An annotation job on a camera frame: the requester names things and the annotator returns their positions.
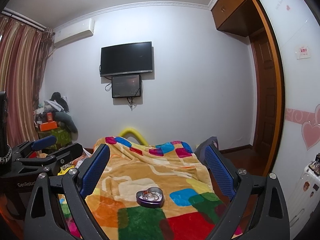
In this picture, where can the dark grey purple bag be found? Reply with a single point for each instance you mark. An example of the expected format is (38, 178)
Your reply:
(199, 152)

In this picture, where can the pile of clothes and boxes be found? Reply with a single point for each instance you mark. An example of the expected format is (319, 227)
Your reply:
(58, 107)

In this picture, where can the white wall air conditioner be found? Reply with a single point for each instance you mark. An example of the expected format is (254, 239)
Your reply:
(74, 32)

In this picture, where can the colourful patchwork fleece blanket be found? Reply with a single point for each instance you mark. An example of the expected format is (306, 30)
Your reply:
(191, 209)

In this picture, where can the purple heart-shaped tin box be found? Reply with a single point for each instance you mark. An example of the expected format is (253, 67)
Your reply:
(152, 197)

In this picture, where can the brown wooden door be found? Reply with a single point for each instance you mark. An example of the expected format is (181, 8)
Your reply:
(266, 96)

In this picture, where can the striped pink brown curtain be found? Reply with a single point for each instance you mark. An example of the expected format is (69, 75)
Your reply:
(24, 54)

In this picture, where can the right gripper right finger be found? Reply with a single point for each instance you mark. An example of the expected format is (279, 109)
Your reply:
(269, 220)

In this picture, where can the green patterned cloth-covered stand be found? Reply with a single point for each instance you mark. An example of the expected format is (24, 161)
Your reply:
(63, 138)

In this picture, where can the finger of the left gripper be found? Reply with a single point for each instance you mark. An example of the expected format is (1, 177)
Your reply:
(51, 163)
(29, 149)

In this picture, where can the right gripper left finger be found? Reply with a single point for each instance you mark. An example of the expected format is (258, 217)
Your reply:
(44, 218)

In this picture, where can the wooden overhead wardrobe cabinet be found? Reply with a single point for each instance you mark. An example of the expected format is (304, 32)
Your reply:
(237, 17)

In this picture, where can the white suitcase with stickers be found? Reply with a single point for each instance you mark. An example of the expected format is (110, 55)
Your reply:
(303, 201)

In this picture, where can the orange box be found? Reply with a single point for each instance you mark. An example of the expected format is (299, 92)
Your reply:
(46, 126)

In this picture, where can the yellow curved foam bed rail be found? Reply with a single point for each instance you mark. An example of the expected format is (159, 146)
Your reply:
(134, 133)

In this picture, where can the large wall-mounted black television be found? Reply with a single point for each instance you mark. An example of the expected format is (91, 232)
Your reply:
(127, 58)

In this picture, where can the striped patterned quilt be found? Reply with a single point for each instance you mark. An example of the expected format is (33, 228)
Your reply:
(75, 163)

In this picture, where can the white heart-print sliding wardrobe door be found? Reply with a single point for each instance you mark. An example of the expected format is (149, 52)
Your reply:
(297, 34)

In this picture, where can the small wall-mounted black monitor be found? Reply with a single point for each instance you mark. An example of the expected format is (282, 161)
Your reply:
(126, 86)

